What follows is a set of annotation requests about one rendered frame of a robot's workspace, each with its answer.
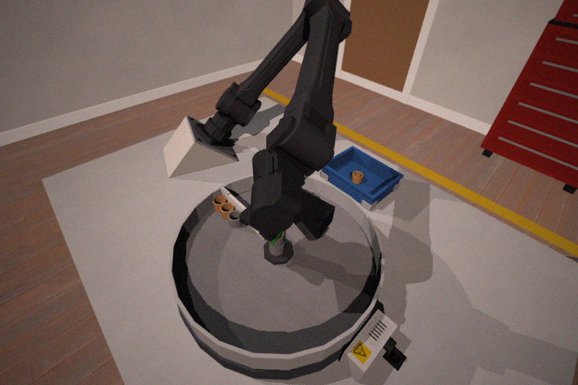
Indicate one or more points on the blue crate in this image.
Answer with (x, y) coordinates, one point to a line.
(377, 177)

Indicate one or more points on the bronze bushing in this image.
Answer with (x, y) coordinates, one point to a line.
(218, 201)
(356, 177)
(225, 207)

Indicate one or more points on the grey metal bushing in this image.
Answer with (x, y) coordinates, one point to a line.
(279, 242)
(277, 251)
(234, 214)

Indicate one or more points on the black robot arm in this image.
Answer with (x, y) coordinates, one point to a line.
(296, 146)

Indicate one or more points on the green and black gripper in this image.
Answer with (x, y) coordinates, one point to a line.
(244, 219)

